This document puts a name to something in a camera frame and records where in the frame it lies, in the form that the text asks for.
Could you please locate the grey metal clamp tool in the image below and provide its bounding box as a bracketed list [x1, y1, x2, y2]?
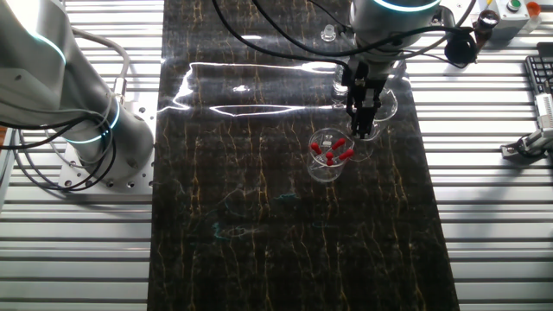
[499, 127, 553, 160]

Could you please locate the grey button box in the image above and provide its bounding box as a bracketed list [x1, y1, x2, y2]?
[486, 0, 532, 42]

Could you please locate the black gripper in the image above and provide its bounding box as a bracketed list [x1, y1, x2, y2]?
[343, 58, 389, 140]

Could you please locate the black base cable loop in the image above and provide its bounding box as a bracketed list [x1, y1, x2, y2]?
[0, 114, 118, 194]

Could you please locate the grey cable with metal connector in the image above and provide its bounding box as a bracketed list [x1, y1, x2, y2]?
[71, 28, 130, 105]

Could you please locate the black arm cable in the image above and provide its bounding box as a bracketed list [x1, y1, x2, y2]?
[210, 0, 350, 68]
[251, 0, 475, 58]

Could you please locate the clear glass bottle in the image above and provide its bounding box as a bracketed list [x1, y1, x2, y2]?
[331, 64, 349, 105]

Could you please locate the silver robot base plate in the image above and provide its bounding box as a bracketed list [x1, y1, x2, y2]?
[58, 92, 156, 194]

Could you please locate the black keyboard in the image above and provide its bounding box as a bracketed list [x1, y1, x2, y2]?
[524, 41, 553, 96]

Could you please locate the large glass beaker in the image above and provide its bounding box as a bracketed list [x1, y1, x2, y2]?
[347, 86, 398, 143]

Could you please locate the brown glass bottle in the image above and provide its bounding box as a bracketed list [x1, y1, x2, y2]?
[473, 9, 501, 44]

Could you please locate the small glass beaker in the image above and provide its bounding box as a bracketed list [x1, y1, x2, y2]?
[306, 127, 356, 183]

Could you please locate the black cable bundle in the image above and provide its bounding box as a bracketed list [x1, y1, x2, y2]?
[443, 29, 479, 66]

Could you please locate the black marble mat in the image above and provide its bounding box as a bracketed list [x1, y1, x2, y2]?
[146, 0, 461, 311]

